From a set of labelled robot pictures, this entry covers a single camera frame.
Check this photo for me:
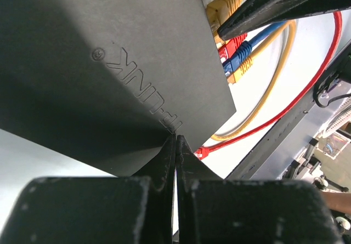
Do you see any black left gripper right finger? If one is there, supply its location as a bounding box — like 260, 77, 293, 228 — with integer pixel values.
176, 136, 343, 243

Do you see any red ethernet cable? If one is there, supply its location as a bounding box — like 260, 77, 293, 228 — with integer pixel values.
194, 10, 343, 161

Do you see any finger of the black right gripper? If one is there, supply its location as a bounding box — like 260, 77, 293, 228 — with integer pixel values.
218, 0, 350, 41

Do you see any yellow cable long loop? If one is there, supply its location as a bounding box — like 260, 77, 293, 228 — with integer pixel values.
210, 20, 297, 142

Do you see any black network switch box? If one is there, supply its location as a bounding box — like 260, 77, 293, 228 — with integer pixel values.
1, 0, 236, 175

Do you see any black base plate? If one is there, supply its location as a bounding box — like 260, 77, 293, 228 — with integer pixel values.
226, 38, 351, 181

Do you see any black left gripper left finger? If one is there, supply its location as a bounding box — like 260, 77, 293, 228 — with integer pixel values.
1, 136, 176, 243

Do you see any blue ethernet cable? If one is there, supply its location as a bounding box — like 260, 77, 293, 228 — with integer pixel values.
222, 20, 291, 77

